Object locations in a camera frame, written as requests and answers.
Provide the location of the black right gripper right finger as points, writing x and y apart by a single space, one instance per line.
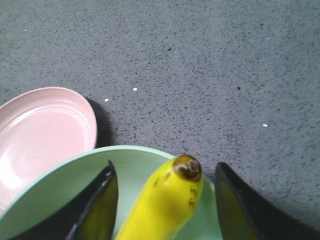
245 215

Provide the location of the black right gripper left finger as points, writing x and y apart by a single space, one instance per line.
91 215

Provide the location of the yellow banana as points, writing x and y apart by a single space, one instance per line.
166 202

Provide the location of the green ribbed bowl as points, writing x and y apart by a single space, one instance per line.
133 165

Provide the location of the pink plate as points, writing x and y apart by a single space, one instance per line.
39 130

